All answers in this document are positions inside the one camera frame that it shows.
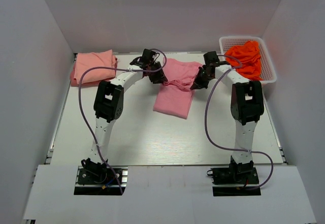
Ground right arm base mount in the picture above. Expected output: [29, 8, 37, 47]
[207, 159, 261, 197]

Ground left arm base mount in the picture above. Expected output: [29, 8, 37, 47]
[74, 159, 128, 196]

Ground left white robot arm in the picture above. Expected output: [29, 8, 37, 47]
[89, 49, 167, 166]

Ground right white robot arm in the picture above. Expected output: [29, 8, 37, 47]
[190, 51, 264, 165]

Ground orange t shirt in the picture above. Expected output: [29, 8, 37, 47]
[225, 41, 263, 81]

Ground folded salmon t shirt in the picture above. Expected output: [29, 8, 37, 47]
[70, 50, 117, 87]

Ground white plastic basket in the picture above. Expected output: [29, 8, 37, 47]
[219, 36, 277, 85]

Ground pink t shirt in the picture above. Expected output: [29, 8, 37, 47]
[153, 58, 203, 119]

